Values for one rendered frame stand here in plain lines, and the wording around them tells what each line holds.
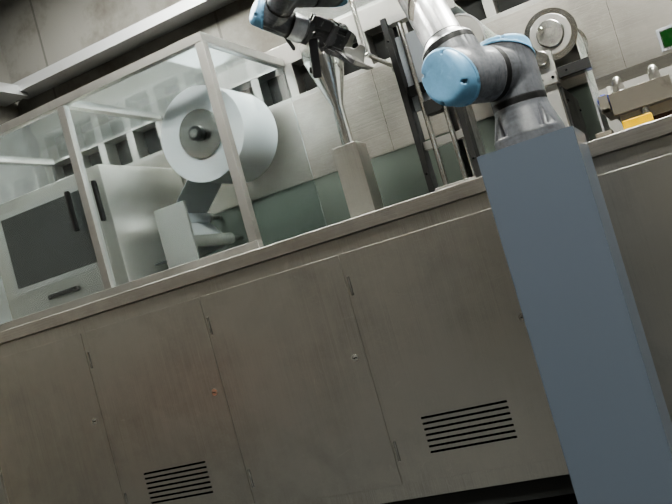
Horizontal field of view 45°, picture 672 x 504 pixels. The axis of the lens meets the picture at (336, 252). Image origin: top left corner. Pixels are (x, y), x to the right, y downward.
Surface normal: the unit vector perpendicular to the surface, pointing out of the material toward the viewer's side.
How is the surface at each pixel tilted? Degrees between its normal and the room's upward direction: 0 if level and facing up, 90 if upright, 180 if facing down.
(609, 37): 90
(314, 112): 90
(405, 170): 90
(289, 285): 90
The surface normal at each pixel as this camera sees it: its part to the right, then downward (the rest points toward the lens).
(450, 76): -0.74, 0.31
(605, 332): -0.40, 0.06
